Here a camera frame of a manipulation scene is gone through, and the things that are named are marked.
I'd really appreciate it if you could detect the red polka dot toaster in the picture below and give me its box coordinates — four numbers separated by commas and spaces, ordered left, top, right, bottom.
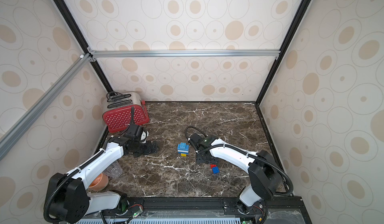
102, 91, 150, 133

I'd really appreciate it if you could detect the dark blue square lego brick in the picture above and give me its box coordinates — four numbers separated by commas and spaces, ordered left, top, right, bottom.
212, 166, 220, 174

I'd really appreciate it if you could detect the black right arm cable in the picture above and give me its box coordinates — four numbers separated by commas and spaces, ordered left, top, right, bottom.
184, 125, 294, 196

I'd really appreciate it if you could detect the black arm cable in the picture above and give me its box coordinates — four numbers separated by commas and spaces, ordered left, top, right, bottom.
184, 125, 294, 196
43, 106, 136, 223

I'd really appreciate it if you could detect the left aluminium frame bar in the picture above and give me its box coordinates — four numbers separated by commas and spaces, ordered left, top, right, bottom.
1, 53, 91, 159

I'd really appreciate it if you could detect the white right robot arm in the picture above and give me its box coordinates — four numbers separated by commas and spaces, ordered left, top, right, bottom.
187, 133, 283, 208

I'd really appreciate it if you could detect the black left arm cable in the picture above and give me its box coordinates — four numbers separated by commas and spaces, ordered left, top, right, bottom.
43, 106, 136, 223

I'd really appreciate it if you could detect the light blue long lego brick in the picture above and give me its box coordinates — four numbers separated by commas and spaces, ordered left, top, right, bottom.
177, 142, 190, 153

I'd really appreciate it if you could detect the horizontal aluminium frame bar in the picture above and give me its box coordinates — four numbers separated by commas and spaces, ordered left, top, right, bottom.
88, 49, 280, 58

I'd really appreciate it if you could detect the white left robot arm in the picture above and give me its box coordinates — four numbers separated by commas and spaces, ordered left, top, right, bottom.
43, 124, 159, 224

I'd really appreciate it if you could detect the clear plastic cup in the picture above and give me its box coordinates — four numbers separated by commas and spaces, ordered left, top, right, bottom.
103, 161, 123, 179

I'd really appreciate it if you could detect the orange plastic cup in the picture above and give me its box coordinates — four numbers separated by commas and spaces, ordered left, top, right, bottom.
89, 173, 109, 192

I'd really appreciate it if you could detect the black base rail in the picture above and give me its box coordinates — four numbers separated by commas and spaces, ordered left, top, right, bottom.
91, 197, 312, 224

